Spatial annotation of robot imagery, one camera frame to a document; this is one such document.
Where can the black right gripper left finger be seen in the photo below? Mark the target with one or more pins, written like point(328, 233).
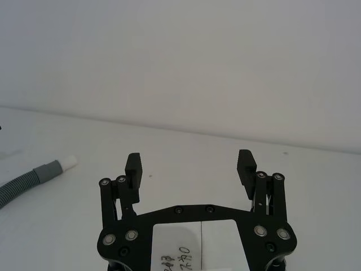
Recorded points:
point(132, 180)

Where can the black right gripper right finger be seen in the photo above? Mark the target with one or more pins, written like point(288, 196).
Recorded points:
point(246, 175)

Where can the white handwritten paper label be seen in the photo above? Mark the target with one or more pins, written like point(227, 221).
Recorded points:
point(175, 242)

